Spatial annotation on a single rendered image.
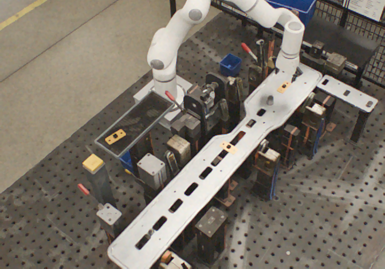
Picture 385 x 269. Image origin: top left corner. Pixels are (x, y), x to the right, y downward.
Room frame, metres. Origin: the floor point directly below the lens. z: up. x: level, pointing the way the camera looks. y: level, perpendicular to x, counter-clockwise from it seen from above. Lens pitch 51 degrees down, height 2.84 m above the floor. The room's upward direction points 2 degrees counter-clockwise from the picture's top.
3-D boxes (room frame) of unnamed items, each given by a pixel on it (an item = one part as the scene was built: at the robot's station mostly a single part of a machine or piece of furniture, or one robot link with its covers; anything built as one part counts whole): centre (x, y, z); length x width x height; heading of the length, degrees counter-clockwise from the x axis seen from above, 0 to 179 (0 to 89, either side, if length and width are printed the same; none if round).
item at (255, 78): (1.76, -0.32, 0.88); 0.07 x 0.06 x 0.35; 49
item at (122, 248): (1.28, -0.14, 1.00); 1.38 x 0.22 x 0.02; 139
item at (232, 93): (1.65, -0.19, 0.88); 0.11 x 0.09 x 0.37; 49
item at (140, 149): (1.34, 0.26, 0.92); 0.10 x 0.08 x 0.45; 139
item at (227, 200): (1.24, -0.10, 0.84); 0.17 x 0.06 x 0.29; 49
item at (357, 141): (1.52, -0.84, 0.84); 0.11 x 0.06 x 0.29; 49
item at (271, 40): (1.83, -0.40, 0.95); 0.03 x 0.01 x 0.50; 139
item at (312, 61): (1.85, -0.63, 0.85); 0.12 x 0.03 x 0.30; 49
